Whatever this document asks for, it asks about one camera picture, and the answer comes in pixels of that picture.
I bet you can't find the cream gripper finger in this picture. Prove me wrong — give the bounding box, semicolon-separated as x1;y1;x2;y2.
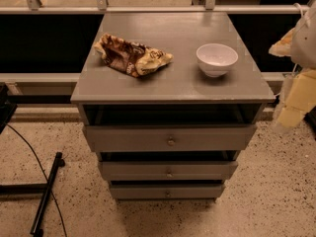
276;108;305;128

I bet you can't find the black box at left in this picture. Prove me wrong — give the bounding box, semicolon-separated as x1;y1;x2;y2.
0;85;17;133

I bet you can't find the white ceramic bowl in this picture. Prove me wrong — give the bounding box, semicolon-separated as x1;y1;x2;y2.
196;43;239;77

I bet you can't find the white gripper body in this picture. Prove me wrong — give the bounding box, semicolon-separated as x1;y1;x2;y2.
285;69;316;113

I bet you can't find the black floor cable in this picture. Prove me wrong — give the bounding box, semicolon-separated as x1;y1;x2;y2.
6;123;68;237

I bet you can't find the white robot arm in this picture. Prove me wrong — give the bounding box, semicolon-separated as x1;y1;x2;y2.
269;3;316;130

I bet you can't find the grey top drawer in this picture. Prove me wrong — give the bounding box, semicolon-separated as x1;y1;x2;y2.
83;124;256;152

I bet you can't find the grey drawer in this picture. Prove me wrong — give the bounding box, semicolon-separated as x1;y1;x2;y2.
98;161;238;181
110;184;224;199
83;124;256;152

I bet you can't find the crumpled brown chip bag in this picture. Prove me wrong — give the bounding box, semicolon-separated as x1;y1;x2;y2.
94;34;173;78

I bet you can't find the black metal stand base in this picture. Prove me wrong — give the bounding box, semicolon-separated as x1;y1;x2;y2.
0;152;65;237

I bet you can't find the grey bottom drawer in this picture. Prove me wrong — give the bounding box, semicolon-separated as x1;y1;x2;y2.
110;184;224;199

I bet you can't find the metal railing frame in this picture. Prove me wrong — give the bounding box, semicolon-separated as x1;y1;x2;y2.
0;0;316;97

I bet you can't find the grey wooden drawer cabinet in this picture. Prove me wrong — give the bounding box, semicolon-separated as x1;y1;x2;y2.
71;12;275;186

